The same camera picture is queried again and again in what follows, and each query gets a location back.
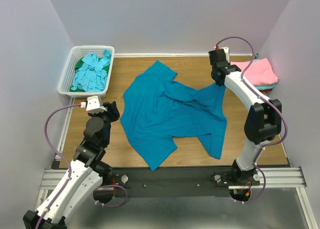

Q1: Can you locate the teal blue t-shirt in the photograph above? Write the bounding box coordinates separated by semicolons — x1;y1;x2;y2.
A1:
120;60;227;171

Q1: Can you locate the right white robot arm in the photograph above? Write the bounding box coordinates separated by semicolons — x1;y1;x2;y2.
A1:
208;47;282;185

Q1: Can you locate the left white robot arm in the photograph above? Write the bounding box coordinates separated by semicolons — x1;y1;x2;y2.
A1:
23;96;120;229

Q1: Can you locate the light blue crumpled t-shirt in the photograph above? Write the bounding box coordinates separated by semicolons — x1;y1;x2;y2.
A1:
69;49;112;93

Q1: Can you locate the pink folded t-shirt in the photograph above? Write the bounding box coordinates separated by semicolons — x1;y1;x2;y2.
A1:
244;58;279;87

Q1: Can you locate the white plastic laundry basket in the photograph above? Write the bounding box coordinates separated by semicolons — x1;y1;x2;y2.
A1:
57;45;115;98

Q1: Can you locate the mint folded t-shirt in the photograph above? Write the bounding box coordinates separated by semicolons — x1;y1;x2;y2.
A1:
256;84;276;91

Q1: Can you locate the green t-shirt in basket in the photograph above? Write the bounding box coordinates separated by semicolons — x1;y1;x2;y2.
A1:
69;57;110;93

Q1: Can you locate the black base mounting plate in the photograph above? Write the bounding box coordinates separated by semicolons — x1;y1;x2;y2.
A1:
82;166;261;200

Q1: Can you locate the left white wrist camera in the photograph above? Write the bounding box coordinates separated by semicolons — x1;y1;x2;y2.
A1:
86;95;107;114

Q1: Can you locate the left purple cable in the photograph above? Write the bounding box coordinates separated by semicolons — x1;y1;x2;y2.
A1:
32;102;129;229

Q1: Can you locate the purple cable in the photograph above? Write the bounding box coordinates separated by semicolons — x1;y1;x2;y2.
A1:
215;36;289;205
32;102;129;229

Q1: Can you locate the aluminium extrusion rail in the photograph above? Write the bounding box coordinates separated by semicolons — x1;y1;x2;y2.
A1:
40;167;307;190

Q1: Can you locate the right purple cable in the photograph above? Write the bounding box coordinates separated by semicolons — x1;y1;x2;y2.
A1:
215;36;289;205

